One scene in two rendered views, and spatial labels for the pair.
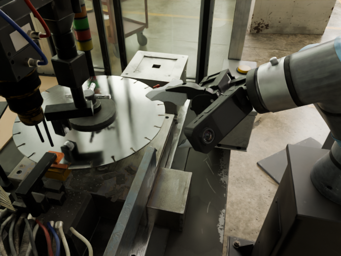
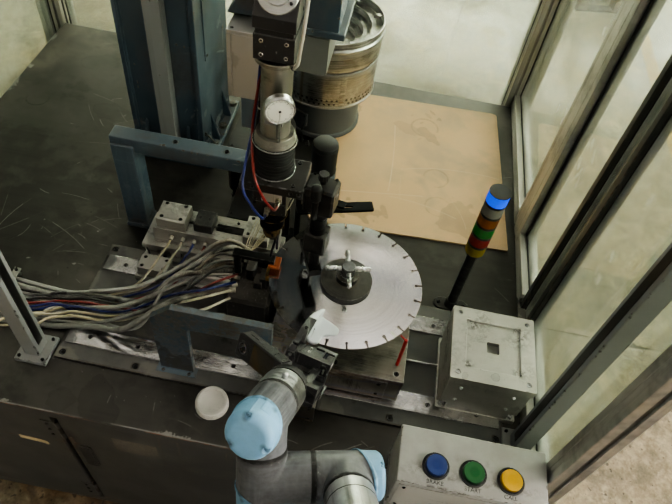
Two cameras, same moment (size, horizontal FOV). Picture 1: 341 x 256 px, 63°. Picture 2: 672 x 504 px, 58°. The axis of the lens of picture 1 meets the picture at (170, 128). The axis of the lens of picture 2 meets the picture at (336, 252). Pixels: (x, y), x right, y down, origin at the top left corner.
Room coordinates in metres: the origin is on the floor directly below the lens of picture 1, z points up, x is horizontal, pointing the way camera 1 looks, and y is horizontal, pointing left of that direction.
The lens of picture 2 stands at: (0.32, -0.58, 2.00)
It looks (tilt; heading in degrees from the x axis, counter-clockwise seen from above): 51 degrees down; 80
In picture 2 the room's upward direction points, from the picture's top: 9 degrees clockwise
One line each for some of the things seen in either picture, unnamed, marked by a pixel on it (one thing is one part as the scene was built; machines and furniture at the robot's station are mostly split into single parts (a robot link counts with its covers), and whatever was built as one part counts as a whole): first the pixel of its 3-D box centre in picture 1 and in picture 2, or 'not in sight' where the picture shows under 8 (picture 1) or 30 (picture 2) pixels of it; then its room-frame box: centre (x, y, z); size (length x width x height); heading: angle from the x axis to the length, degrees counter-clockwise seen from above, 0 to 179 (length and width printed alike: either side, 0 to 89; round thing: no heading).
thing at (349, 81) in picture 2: not in sight; (325, 69); (0.49, 0.97, 0.93); 0.31 x 0.31 x 0.36
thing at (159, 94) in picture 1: (171, 88); (323, 326); (0.43, 0.00, 1.06); 0.09 x 0.06 x 0.03; 64
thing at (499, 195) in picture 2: not in sight; (498, 196); (0.79, 0.26, 1.14); 0.05 x 0.04 x 0.03; 77
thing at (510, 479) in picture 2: (244, 70); (510, 481); (0.78, -0.23, 0.90); 0.04 x 0.04 x 0.02
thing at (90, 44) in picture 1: (84, 43); (476, 246); (0.79, 0.26, 0.98); 0.05 x 0.04 x 0.03; 77
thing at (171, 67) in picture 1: (157, 85); (483, 364); (0.81, 0.05, 0.82); 0.18 x 0.18 x 0.15; 77
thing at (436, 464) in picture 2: not in sight; (435, 466); (0.64, -0.20, 0.90); 0.04 x 0.04 x 0.02
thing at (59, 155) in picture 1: (44, 181); (256, 264); (0.31, 0.22, 0.95); 0.10 x 0.03 x 0.07; 167
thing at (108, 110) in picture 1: (91, 108); (346, 277); (0.50, 0.18, 0.96); 0.11 x 0.11 x 0.03
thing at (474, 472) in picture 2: not in sight; (473, 473); (0.71, -0.22, 0.90); 0.04 x 0.04 x 0.02
